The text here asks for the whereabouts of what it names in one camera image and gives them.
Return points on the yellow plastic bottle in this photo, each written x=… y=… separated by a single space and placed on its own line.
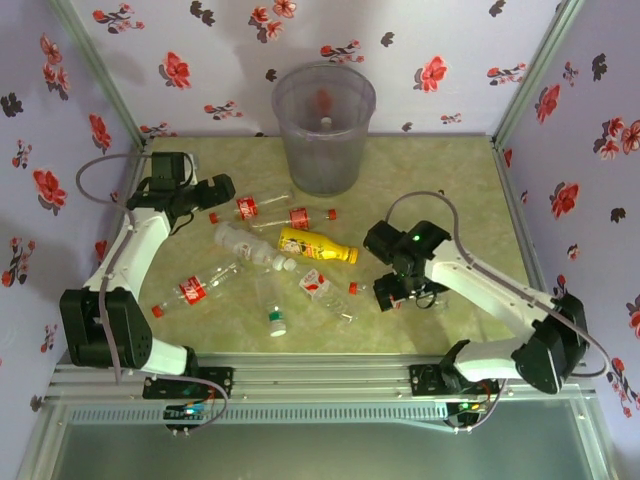
x=305 y=245

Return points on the clear bottle white red label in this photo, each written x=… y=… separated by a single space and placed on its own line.
x=312 y=283

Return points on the clear bottle green band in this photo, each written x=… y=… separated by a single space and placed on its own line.
x=274 y=316

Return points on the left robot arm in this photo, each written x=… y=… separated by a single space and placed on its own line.
x=130 y=250

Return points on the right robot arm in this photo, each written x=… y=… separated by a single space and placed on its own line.
x=480 y=282

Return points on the translucent grey plastic bin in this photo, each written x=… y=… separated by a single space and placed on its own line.
x=320 y=165

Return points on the milky white plastic bottle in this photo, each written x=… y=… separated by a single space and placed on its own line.
x=240 y=245

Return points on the right circuit board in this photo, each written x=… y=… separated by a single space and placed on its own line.
x=467 y=407

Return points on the circuit board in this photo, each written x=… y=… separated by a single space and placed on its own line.
x=187 y=412
x=467 y=407

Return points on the left circuit board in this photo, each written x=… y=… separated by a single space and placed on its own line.
x=187 y=412

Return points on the grey metal panel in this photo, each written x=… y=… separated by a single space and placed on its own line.
x=320 y=455

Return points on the aluminium back rail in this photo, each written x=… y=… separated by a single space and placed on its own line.
x=450 y=135

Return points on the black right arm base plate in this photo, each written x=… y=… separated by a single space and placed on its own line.
x=425 y=380

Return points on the aluminium front rail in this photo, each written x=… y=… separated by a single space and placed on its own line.
x=320 y=380

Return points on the aluminium frame post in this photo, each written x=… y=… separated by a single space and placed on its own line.
x=99 y=65
x=538 y=65

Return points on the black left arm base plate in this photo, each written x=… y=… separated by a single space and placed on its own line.
x=215 y=382

